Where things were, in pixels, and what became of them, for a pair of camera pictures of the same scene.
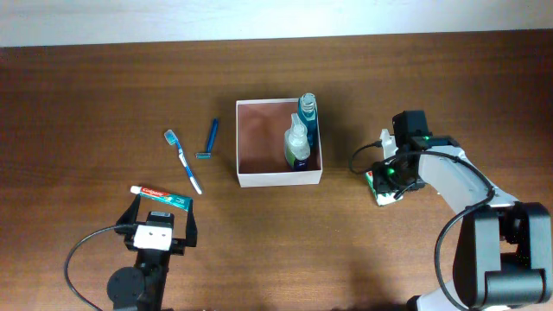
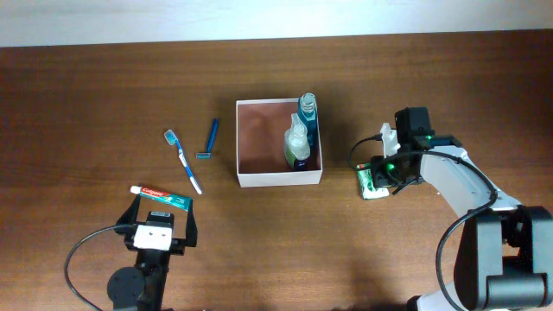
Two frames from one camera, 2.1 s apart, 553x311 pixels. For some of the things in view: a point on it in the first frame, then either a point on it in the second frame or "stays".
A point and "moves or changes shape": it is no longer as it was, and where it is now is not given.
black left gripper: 126,225 stays
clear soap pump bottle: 296,142 stays
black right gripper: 383,184 stays
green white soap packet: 382,198 moves or changes shape
